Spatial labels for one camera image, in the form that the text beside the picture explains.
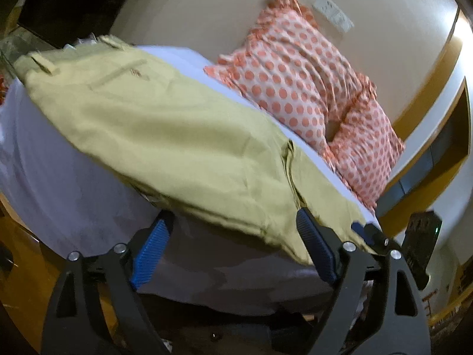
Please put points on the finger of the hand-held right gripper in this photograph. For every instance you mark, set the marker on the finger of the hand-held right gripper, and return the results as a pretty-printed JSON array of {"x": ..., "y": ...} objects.
[{"x": 364, "y": 230}]

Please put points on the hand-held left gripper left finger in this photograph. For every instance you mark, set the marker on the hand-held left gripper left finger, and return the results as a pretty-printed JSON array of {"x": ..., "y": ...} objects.
[{"x": 150, "y": 253}]

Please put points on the khaki pants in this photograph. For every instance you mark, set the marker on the khaki pants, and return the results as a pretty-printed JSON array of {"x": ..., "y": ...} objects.
[{"x": 166, "y": 133}]

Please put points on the small orange polka dot pillow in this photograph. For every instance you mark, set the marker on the small orange polka dot pillow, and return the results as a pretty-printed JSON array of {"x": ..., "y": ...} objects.
[{"x": 366, "y": 151}]

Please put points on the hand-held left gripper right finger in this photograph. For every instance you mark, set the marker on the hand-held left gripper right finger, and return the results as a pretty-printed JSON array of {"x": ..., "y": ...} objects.
[{"x": 318, "y": 247}]

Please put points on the large orange polka dot pillow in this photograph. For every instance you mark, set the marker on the large orange polka dot pillow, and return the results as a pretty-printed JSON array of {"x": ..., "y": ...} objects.
[{"x": 292, "y": 74}]

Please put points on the bed with white sheet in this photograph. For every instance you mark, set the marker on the bed with white sheet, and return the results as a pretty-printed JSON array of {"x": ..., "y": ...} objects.
[{"x": 62, "y": 199}]

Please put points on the dark panel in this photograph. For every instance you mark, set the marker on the dark panel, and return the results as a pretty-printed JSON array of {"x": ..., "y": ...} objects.
[{"x": 77, "y": 3}]

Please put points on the white wall socket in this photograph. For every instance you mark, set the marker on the white wall socket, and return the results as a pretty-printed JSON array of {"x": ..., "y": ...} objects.
[{"x": 332, "y": 14}]

